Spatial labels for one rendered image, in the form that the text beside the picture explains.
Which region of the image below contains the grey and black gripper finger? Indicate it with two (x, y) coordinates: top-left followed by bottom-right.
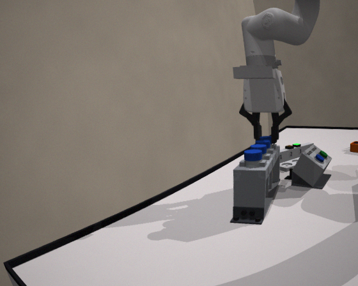
(239, 103), (262, 140)
(271, 99), (292, 144)

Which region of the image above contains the grey button panel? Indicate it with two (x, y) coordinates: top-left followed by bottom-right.
(285, 144), (332, 189)

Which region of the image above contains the black table edge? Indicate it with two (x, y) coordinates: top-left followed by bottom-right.
(3, 126), (358, 286)

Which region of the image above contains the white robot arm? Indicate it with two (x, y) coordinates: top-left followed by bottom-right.
(233, 0), (320, 79)

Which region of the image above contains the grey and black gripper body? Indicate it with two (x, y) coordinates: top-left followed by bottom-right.
(244, 68), (286, 112)

